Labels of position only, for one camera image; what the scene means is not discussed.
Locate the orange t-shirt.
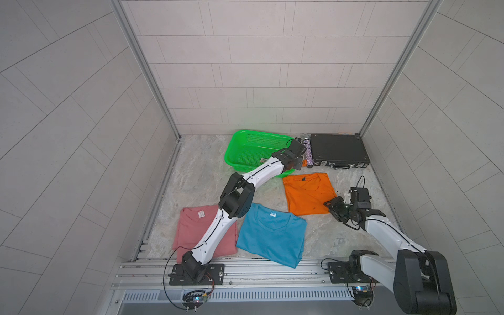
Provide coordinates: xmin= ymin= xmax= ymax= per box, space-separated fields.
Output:
xmin=283 ymin=173 xmax=337 ymax=216

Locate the green plastic basket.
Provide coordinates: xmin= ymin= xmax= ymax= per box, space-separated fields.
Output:
xmin=224 ymin=130 xmax=293 ymax=175

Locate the blue t-shirt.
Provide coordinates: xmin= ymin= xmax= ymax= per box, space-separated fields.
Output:
xmin=237 ymin=203 xmax=307 ymax=269

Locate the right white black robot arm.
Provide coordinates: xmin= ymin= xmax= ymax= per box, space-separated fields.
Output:
xmin=325 ymin=197 xmax=457 ymax=314

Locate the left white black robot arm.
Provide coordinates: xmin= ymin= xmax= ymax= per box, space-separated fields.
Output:
xmin=181 ymin=138 xmax=306 ymax=282

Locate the pink folded t-shirt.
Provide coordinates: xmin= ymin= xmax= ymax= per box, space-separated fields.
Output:
xmin=172 ymin=205 xmax=238 ymax=263

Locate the purple glitter tumbler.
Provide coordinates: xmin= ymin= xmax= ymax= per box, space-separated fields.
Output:
xmin=301 ymin=134 xmax=314 ymax=168

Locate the black hard case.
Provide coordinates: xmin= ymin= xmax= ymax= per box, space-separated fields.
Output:
xmin=311 ymin=134 xmax=370 ymax=169

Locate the right green circuit board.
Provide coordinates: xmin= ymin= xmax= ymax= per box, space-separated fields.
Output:
xmin=351 ymin=286 xmax=374 ymax=308

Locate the green circuit board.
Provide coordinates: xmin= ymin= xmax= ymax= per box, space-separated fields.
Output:
xmin=351 ymin=286 xmax=374 ymax=308
xmin=182 ymin=290 xmax=209 ymax=312

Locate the left green circuit board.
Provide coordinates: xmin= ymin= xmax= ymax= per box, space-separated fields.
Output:
xmin=182 ymin=290 xmax=209 ymax=312

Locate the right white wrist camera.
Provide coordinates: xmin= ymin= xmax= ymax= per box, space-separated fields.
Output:
xmin=349 ymin=187 xmax=372 ymax=210

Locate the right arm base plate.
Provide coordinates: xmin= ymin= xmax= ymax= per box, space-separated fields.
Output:
xmin=328 ymin=261 xmax=371 ymax=284

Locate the aluminium mounting rail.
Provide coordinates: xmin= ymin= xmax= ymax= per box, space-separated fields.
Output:
xmin=111 ymin=255 xmax=397 ymax=290

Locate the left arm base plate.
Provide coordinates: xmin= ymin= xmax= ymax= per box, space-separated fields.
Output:
xmin=168 ymin=263 xmax=225 ymax=286

